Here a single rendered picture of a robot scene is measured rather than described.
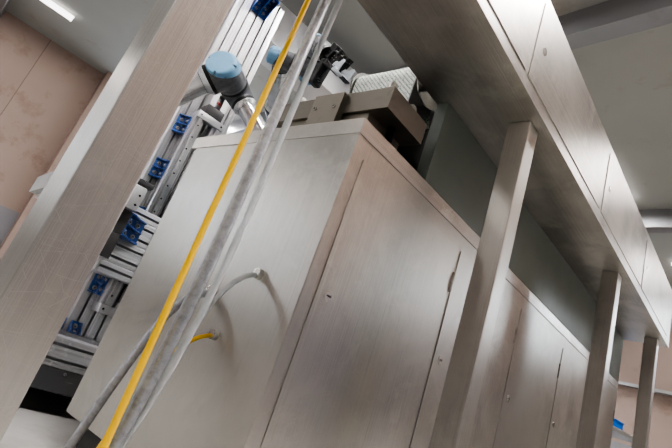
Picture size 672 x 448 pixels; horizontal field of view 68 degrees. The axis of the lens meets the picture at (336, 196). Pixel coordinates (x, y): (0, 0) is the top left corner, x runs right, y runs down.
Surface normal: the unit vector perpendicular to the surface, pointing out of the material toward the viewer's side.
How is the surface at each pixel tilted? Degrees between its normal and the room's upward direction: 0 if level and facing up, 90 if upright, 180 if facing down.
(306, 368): 90
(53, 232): 90
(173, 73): 90
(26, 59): 90
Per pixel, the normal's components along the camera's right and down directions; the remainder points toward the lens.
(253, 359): -0.59, -0.48
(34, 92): 0.66, -0.05
